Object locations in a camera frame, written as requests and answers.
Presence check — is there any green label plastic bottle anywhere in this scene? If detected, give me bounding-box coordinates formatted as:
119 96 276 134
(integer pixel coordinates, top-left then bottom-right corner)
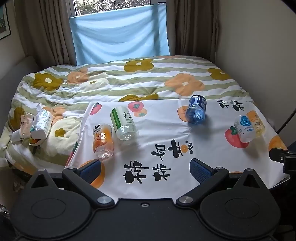
110 107 140 146

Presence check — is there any floral striped quilt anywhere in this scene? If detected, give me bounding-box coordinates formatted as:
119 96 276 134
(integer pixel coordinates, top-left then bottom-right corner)
0 56 253 176

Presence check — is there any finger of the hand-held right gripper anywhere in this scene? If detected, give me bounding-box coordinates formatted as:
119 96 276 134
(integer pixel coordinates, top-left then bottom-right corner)
269 143 296 179

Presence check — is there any crumpled paper packaging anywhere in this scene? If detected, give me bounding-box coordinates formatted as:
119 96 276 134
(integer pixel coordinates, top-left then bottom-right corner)
20 112 35 138

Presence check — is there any black cable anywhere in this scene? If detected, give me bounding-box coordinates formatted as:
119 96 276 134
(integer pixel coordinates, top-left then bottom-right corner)
276 100 296 134

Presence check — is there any framed wall picture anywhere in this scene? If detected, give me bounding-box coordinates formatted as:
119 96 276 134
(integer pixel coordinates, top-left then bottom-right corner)
0 4 11 41

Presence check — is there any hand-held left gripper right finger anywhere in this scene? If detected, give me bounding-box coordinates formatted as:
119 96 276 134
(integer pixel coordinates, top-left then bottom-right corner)
176 159 264 207

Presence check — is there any orange label plastic bottle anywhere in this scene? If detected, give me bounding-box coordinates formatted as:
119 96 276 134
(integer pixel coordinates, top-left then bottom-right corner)
92 123 115 161

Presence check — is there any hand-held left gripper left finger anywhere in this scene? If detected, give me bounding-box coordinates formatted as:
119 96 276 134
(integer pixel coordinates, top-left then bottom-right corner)
27 159 115 209

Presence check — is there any beige curtain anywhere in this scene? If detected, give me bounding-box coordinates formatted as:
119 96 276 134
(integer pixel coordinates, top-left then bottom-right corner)
14 0 77 70
166 0 220 62

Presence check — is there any blue plastic bottle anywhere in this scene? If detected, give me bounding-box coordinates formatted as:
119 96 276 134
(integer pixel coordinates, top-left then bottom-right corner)
185 95 207 125

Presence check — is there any window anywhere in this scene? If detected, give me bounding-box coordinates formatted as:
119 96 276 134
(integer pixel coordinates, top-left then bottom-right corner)
73 0 167 18

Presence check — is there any white persimmon printed cloth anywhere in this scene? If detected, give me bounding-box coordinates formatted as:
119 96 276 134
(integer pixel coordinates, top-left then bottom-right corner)
66 98 290 200

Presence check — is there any light blue cloth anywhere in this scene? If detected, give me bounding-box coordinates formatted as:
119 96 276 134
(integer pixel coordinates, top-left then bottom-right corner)
69 3 171 66

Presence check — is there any yellow liquid plastic bottle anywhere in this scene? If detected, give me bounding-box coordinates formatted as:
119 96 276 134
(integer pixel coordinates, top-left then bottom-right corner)
234 111 265 143

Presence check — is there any green white tissue pack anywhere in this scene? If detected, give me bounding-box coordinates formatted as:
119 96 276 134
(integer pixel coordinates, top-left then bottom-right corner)
31 108 53 140

